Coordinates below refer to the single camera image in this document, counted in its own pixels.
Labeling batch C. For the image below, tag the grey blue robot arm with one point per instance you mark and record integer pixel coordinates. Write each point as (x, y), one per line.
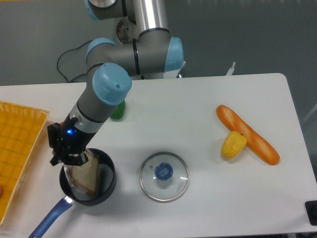
(109, 73)

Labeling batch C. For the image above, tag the black device at table corner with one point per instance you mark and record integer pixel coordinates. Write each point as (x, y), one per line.
(311, 209)

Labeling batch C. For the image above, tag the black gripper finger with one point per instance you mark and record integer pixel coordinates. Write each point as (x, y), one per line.
(75, 159)
(57, 158)

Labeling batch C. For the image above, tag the yellow bell pepper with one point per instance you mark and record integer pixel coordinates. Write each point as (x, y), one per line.
(233, 144)

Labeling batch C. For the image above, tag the glass lid blue knob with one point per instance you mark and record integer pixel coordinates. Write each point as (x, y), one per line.
(164, 177)

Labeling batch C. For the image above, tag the toast slice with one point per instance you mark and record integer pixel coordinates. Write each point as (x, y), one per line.
(84, 178)

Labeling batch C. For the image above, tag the white table bracket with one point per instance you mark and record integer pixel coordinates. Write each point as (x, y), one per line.
(231, 69)

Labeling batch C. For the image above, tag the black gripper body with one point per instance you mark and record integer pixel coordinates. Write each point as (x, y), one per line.
(66, 138)

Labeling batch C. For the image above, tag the black pot blue handle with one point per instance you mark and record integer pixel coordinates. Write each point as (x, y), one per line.
(106, 183)

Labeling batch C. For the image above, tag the yellow woven basket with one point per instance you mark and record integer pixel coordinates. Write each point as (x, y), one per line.
(20, 128)

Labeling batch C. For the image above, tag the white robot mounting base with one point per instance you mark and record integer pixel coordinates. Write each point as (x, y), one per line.
(163, 75)

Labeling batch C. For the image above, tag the green bell pepper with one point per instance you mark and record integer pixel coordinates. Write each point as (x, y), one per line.
(119, 112)

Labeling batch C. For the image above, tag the orange baguette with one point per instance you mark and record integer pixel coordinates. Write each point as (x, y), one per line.
(255, 142)

